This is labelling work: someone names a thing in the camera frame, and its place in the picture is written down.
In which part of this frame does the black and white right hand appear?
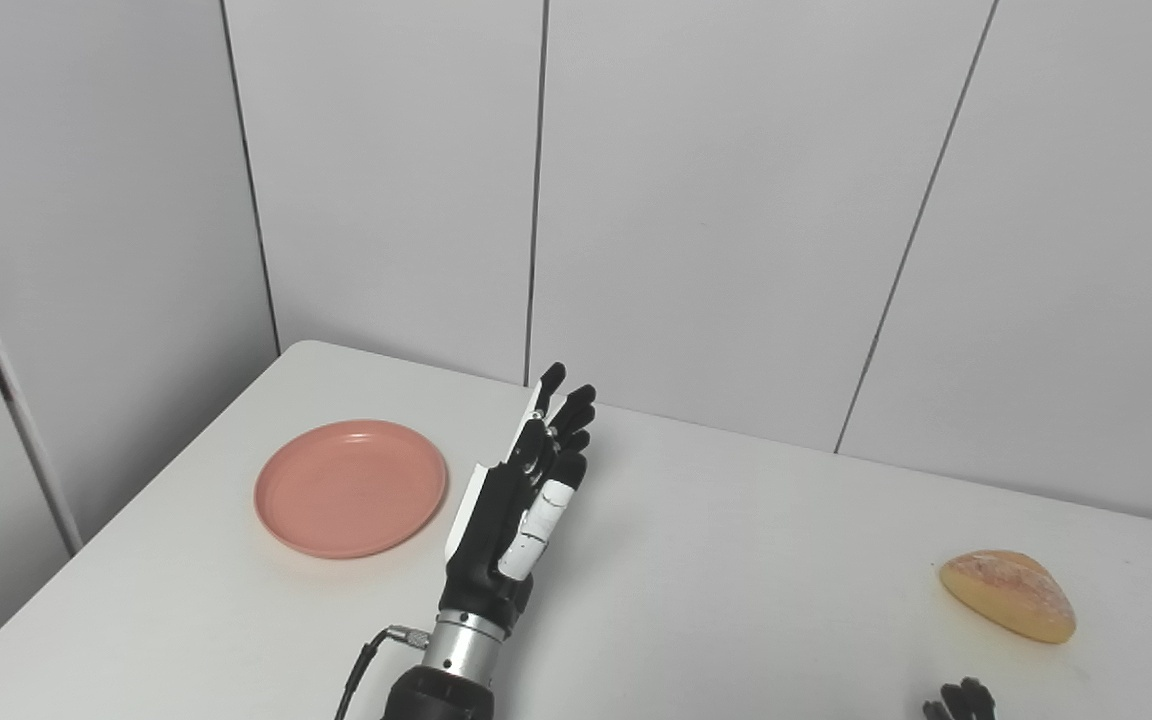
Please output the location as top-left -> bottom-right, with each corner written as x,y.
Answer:
923,678 -> 997,720

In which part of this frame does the black and white left hand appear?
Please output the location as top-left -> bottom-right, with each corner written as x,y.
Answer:
439,362 -> 597,633

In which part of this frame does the golden bread roll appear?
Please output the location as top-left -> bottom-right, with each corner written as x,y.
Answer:
939,549 -> 1078,645

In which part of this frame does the pink round plate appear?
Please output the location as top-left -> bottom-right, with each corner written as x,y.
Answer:
254,419 -> 449,560

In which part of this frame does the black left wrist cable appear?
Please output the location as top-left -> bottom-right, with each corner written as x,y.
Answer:
334,625 -> 431,720

